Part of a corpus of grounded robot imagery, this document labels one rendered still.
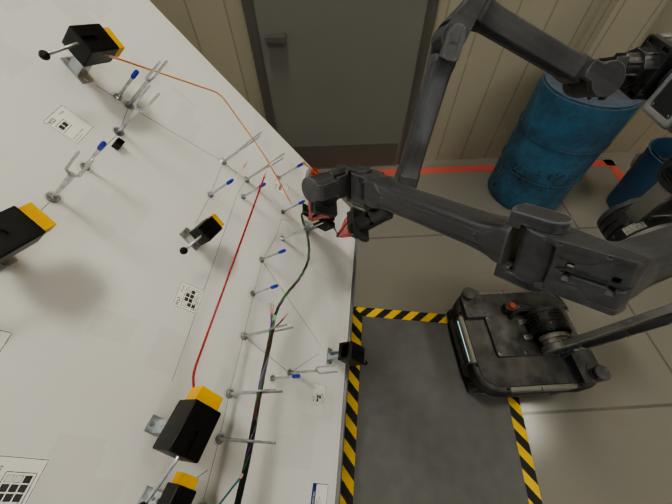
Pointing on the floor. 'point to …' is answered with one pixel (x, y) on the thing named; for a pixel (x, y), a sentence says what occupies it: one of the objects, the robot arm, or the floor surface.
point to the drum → (556, 144)
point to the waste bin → (642, 171)
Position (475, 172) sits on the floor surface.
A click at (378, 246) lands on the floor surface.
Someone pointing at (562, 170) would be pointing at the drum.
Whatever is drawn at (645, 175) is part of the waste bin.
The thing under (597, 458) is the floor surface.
